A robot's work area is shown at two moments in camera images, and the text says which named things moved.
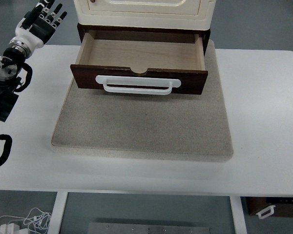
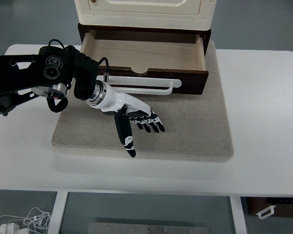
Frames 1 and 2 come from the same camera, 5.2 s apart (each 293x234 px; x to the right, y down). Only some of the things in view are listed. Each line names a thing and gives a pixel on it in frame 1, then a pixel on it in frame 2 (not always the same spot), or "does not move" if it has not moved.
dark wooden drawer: x=173 y=54 does not move
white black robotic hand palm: x=37 y=33 to x=107 y=99
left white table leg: x=57 y=214 does not move
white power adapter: x=10 y=228 does not move
